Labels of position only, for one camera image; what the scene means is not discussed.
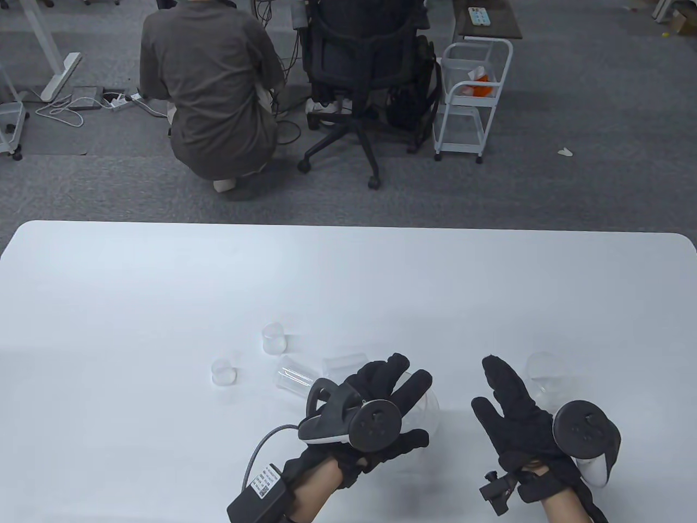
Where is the person's right hand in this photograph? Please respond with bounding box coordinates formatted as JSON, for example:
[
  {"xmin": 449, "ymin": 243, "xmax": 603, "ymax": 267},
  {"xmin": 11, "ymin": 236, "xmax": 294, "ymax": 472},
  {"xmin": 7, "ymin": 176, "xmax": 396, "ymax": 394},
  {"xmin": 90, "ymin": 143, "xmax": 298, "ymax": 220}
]
[{"xmin": 471, "ymin": 355, "xmax": 588, "ymax": 503}]

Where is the person's left hand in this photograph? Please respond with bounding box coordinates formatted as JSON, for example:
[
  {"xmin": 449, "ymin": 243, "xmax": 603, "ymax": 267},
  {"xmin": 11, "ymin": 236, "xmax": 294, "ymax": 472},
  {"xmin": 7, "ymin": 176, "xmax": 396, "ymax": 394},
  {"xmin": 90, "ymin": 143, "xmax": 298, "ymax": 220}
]
[{"xmin": 282, "ymin": 353, "xmax": 433, "ymax": 489}]

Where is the medium clear plastic beaker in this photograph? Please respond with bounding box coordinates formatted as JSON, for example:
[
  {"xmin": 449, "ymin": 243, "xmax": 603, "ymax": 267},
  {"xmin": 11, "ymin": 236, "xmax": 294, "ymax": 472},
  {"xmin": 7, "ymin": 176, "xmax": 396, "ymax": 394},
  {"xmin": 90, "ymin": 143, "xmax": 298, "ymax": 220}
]
[{"xmin": 322, "ymin": 353, "xmax": 368, "ymax": 385}]

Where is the largest clear plastic beaker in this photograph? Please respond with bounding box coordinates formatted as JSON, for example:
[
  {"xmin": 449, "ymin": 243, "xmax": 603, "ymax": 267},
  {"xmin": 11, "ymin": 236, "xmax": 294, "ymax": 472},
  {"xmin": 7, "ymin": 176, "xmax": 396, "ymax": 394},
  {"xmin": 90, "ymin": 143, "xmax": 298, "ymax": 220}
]
[{"xmin": 400, "ymin": 381, "xmax": 441, "ymax": 436}]

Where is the medium-large clear plastic beaker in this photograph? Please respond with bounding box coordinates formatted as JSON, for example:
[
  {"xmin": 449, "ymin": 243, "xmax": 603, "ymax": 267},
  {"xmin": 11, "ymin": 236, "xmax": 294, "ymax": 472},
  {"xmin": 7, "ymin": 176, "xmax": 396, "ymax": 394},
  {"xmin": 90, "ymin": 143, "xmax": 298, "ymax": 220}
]
[{"xmin": 525, "ymin": 351, "xmax": 573, "ymax": 412}]

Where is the small clear plastic beaker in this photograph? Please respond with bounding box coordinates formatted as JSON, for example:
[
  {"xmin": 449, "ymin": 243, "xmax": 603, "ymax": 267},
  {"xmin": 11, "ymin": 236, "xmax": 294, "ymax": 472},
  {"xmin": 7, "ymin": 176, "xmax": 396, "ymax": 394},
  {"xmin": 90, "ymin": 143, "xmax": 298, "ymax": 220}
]
[{"xmin": 275, "ymin": 354, "xmax": 319, "ymax": 396}]

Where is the tiny clear plastic beaker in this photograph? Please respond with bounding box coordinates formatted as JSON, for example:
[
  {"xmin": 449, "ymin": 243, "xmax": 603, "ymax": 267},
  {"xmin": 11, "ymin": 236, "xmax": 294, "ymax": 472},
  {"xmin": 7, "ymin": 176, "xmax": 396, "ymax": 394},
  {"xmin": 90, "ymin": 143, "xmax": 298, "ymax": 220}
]
[{"xmin": 261, "ymin": 322, "xmax": 288, "ymax": 356}]

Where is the tiniest clear plastic beaker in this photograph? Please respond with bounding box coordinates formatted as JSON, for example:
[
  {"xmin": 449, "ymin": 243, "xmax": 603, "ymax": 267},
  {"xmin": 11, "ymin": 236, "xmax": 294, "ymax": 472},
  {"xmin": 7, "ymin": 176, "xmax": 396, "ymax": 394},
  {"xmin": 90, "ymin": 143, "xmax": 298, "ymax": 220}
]
[{"xmin": 211, "ymin": 358, "xmax": 239, "ymax": 386}]

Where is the person's left forearm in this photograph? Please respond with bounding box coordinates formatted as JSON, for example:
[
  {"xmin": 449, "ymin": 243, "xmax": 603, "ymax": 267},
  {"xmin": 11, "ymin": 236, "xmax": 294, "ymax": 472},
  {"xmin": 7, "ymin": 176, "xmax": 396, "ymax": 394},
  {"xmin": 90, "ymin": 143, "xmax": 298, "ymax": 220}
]
[{"xmin": 283, "ymin": 458, "xmax": 346, "ymax": 523}]

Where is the person's right forearm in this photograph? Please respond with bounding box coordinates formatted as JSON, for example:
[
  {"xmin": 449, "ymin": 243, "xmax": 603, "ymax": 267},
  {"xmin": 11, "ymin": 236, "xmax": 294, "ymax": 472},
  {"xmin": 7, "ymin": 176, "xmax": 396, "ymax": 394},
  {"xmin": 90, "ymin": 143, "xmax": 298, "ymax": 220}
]
[{"xmin": 536, "ymin": 485, "xmax": 594, "ymax": 523}]

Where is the black white tracking controller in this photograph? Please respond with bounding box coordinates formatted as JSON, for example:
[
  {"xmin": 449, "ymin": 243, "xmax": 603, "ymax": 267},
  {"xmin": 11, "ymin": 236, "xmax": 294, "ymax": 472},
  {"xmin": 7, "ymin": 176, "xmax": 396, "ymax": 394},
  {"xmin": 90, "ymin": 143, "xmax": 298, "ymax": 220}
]
[
  {"xmin": 553, "ymin": 400, "xmax": 621, "ymax": 488},
  {"xmin": 297, "ymin": 378, "xmax": 402, "ymax": 452}
]

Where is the black wrist sensor box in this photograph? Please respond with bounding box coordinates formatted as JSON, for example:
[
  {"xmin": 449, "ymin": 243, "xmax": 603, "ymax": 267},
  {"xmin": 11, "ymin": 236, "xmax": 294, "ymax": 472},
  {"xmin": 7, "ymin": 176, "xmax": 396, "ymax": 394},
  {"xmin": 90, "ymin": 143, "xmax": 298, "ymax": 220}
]
[{"xmin": 226, "ymin": 463, "xmax": 297, "ymax": 523}]

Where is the white rolling cart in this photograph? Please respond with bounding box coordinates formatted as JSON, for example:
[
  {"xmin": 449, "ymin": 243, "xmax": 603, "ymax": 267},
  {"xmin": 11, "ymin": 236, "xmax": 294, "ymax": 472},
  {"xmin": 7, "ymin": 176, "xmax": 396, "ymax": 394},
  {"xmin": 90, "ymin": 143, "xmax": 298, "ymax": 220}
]
[{"xmin": 434, "ymin": 38, "xmax": 514, "ymax": 164}]

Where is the black backpack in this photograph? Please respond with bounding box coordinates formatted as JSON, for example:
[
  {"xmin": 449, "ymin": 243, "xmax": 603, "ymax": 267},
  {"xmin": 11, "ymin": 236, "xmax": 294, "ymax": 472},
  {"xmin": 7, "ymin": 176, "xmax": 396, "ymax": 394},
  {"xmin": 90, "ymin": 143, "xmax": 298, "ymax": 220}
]
[{"xmin": 386, "ymin": 35, "xmax": 443, "ymax": 131}]

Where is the black office chair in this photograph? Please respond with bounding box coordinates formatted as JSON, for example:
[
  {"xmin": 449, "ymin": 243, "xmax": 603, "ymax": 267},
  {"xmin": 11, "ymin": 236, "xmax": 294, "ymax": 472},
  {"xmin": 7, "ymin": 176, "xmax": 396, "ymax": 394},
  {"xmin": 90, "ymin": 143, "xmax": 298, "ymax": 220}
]
[{"xmin": 297, "ymin": 0, "xmax": 442, "ymax": 190}]

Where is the dark wooden side table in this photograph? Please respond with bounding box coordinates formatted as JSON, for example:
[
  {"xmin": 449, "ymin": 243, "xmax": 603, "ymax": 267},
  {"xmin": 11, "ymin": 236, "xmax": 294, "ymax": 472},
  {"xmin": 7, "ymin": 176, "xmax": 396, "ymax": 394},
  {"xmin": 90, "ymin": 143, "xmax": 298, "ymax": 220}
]
[{"xmin": 452, "ymin": 0, "xmax": 523, "ymax": 40}]

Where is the grey floor socket box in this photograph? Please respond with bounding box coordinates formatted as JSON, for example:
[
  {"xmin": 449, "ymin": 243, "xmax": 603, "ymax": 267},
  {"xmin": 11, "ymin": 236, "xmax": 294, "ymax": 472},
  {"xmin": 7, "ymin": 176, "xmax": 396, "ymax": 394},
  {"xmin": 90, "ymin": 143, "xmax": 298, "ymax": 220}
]
[{"xmin": 71, "ymin": 86, "xmax": 105, "ymax": 111}]

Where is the white plastic trolley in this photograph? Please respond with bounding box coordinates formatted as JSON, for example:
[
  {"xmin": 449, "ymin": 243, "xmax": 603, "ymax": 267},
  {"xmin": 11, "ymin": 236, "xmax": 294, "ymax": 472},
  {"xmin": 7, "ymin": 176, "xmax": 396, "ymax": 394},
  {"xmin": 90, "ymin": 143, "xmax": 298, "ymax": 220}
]
[{"xmin": 0, "ymin": 65, "xmax": 29, "ymax": 161}]

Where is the white desk leg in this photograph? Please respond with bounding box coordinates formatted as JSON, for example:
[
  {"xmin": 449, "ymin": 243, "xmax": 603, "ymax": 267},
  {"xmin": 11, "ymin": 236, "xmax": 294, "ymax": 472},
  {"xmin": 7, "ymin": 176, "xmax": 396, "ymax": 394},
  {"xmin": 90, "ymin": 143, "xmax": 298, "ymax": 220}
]
[{"xmin": 22, "ymin": 0, "xmax": 82, "ymax": 102}]

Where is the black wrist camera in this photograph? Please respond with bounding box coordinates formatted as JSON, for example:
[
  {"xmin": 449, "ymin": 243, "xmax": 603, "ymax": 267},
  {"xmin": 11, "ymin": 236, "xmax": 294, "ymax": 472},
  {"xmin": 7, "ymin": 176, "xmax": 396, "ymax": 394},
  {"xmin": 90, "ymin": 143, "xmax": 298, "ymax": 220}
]
[{"xmin": 479, "ymin": 470, "xmax": 518, "ymax": 515}]

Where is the grey braided cable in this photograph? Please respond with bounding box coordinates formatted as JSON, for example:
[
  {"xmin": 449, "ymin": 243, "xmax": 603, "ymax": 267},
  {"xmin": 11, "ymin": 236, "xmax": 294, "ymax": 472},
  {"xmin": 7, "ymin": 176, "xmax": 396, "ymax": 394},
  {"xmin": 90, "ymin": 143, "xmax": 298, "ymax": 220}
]
[{"xmin": 243, "ymin": 424, "xmax": 301, "ymax": 494}]

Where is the tangle of black cables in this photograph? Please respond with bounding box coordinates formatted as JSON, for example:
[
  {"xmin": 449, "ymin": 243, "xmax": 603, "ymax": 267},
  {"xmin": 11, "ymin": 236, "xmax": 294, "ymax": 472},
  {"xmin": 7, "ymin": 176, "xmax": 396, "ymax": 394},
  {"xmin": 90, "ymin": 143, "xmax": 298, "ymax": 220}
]
[{"xmin": 256, "ymin": 0, "xmax": 305, "ymax": 147}]

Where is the white coiled cable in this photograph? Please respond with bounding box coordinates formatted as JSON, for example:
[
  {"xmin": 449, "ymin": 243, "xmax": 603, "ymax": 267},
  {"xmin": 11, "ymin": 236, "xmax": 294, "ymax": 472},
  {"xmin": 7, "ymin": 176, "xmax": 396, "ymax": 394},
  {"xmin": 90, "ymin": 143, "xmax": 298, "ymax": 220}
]
[{"xmin": 35, "ymin": 95, "xmax": 118, "ymax": 129}]

